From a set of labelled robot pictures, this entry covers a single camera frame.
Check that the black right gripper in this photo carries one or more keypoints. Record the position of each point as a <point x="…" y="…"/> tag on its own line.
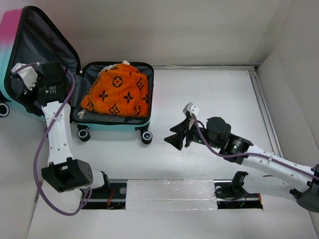
<point x="183" y="129"/>

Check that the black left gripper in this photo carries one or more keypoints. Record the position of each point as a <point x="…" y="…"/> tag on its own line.
<point x="40" y="79"/>

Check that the pink teal kids suitcase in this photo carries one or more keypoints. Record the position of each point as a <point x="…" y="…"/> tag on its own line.
<point x="27" y="35"/>

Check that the grey cream frilled cushion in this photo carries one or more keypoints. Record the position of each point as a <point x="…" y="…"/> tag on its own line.
<point x="83" y="86"/>

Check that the orange patterned towel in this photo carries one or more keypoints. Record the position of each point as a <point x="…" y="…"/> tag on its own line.
<point x="119" y="90"/>

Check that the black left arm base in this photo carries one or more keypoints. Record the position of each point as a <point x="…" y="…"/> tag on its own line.
<point x="110" y="196"/>

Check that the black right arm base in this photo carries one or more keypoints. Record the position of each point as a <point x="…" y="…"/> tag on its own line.
<point x="230" y="194"/>

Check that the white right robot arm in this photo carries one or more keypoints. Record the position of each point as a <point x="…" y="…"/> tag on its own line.
<point x="281" y="177"/>

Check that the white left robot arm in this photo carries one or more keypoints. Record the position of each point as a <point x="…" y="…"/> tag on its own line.
<point x="64" y="172"/>

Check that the white foam cover panel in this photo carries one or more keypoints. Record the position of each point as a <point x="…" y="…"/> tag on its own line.
<point x="171" y="195"/>

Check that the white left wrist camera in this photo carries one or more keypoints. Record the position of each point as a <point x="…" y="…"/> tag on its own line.
<point x="27" y="73"/>

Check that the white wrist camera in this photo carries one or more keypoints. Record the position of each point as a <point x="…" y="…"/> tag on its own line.
<point x="191" y="109"/>
<point x="27" y="73"/>

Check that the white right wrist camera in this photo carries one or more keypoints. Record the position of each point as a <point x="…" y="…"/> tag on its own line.
<point x="191" y="109"/>

